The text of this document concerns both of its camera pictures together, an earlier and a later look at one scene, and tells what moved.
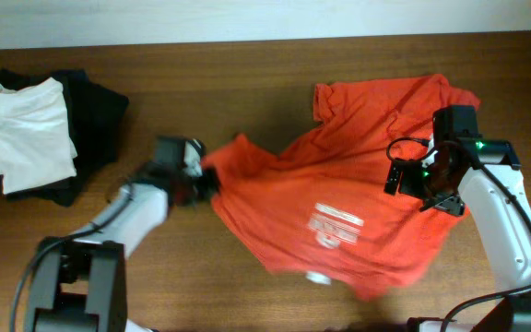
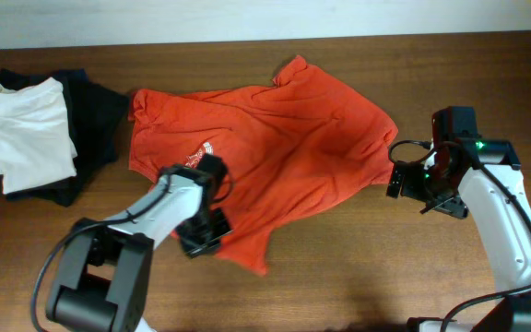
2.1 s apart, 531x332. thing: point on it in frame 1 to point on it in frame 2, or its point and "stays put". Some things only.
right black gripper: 411,180 stays put
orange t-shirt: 319,210 to 287,144
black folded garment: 97,114 stays put
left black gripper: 202,185 to 206,238
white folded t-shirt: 29,136 stays put
